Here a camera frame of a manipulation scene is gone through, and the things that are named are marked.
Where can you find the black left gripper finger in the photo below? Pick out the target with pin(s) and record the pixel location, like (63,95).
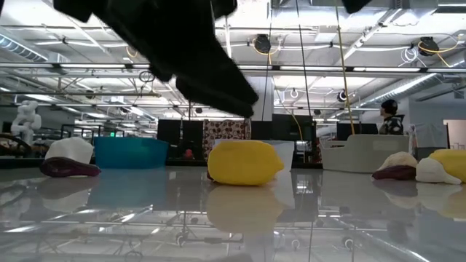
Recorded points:
(215,100)
(225,76)

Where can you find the small white garlic bulb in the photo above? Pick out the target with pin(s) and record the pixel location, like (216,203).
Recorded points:
(431,171)

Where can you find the small purple eggplant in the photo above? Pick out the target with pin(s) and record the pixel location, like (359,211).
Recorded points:
(393,172)
(65,168)

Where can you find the white robot figure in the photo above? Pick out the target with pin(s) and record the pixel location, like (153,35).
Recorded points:
(25,120)

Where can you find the person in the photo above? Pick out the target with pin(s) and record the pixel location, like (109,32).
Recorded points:
(391,125)

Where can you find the teal plastic basket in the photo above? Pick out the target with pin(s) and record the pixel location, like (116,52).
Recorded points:
(127,153)

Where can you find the beige shell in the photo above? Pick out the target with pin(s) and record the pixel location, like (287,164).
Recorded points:
(400,159)

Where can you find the patterned brown white cloth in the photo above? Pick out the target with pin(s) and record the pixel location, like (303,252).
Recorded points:
(225,131)

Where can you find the black monitor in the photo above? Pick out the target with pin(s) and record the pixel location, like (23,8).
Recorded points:
(287,127)
(364,129)
(169,134)

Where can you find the grey plastic basket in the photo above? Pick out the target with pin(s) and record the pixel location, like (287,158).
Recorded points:
(364,156)

